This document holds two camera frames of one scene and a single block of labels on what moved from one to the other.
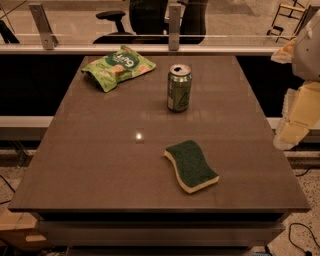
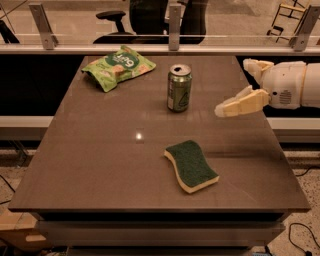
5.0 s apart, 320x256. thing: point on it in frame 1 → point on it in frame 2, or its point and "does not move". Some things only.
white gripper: x=307 y=55 → x=283 y=83
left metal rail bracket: x=49 y=39 does not move
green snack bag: x=119 y=64 does not move
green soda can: x=179 y=83 does not move
